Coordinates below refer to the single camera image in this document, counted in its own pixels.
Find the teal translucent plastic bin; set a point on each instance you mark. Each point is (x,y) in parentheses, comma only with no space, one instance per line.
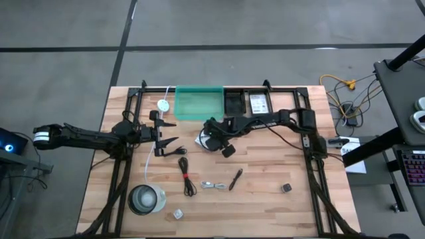
(199,103)

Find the black aluminium frame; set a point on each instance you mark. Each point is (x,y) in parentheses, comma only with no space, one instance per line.
(313,186)

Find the white paper sheet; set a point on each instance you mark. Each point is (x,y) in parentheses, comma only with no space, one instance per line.
(357,166)

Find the small black grey cube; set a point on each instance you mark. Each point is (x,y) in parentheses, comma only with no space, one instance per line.
(286,188)

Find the white labelled box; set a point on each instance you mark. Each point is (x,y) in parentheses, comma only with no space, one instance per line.
(259,103)

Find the white round puck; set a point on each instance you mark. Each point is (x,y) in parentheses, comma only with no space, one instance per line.
(163,105)

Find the small white cube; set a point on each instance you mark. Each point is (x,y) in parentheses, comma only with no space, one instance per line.
(178,214)

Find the black power adapter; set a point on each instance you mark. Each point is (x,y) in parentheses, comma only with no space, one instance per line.
(350,114)

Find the white controller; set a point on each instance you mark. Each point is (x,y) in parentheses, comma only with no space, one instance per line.
(419,122)
(421,103)

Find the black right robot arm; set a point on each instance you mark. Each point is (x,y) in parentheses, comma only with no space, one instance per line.
(265,123)

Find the small white packet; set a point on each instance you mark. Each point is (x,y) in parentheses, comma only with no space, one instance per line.
(199,142)

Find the black mesh basket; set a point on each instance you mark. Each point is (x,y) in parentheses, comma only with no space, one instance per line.
(270,99)
(235,101)

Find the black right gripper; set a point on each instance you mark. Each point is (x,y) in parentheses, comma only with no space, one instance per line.
(217,129)

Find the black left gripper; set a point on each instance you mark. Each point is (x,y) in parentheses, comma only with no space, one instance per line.
(158,136)

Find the backlit keyboard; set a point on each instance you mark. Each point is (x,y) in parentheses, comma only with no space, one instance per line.
(415,167)

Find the black box blue light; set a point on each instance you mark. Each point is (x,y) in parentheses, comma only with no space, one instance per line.
(11,142)

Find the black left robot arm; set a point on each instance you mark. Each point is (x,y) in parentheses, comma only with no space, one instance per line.
(83,136)

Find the grey side desk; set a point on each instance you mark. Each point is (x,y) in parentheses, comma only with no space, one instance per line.
(398,99)

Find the black pole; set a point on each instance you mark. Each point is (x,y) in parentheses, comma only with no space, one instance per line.
(406,53)

